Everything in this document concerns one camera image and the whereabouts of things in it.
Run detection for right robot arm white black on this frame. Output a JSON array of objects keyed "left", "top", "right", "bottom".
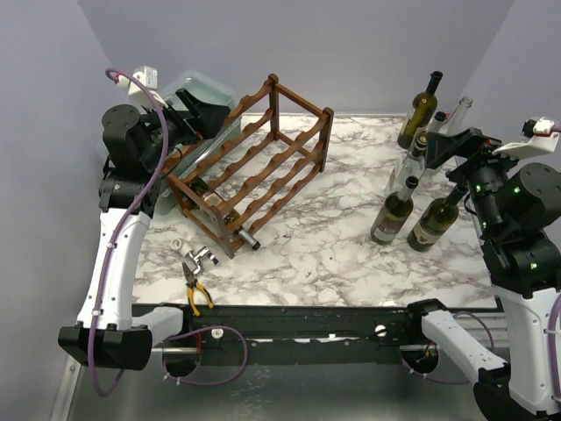
[{"left": 403, "top": 118, "right": 560, "bottom": 420}]

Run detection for clear square glass bottle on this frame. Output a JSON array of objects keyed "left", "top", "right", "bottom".
[{"left": 383, "top": 135, "right": 427, "bottom": 198}]

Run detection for tall clear glass bottle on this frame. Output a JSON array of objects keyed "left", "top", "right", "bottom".
[{"left": 433, "top": 96, "right": 473, "bottom": 136}]

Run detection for brown wooden wine rack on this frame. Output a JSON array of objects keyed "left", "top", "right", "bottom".
[{"left": 166, "top": 74, "right": 334, "bottom": 258}]

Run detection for yellow handled pliers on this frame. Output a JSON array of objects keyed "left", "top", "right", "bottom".
[{"left": 181, "top": 261, "right": 214, "bottom": 317}]

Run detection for black front mounting rail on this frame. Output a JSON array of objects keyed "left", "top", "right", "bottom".
[{"left": 131, "top": 302, "right": 501, "bottom": 366}]

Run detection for green bottle grey label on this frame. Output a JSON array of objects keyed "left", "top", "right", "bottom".
[{"left": 370, "top": 176, "right": 419, "bottom": 245}]

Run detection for green bottle white neck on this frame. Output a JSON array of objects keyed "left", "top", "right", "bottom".
[{"left": 409, "top": 111, "right": 447, "bottom": 156}]

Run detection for white plastic pipe fitting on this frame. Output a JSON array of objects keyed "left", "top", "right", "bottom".
[{"left": 170, "top": 239, "right": 193, "bottom": 257}]

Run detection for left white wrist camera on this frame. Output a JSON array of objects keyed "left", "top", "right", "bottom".
[{"left": 127, "top": 66, "right": 167, "bottom": 110}]

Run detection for green bottle silver cap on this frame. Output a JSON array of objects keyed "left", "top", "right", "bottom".
[{"left": 188, "top": 177, "right": 261, "bottom": 252}]

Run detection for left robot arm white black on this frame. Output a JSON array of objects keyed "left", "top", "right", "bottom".
[{"left": 58, "top": 89, "right": 231, "bottom": 371}]

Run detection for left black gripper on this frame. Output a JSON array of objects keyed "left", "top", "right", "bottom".
[{"left": 141, "top": 88, "right": 230, "bottom": 169}]

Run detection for translucent green plastic storage box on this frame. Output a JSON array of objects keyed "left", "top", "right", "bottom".
[{"left": 95, "top": 69, "right": 243, "bottom": 216}]

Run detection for tall dark green bottle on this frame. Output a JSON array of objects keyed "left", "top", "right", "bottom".
[{"left": 397, "top": 71, "right": 444, "bottom": 149}]

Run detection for green bottle cream label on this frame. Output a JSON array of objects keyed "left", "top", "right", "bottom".
[{"left": 407, "top": 183, "right": 468, "bottom": 252}]

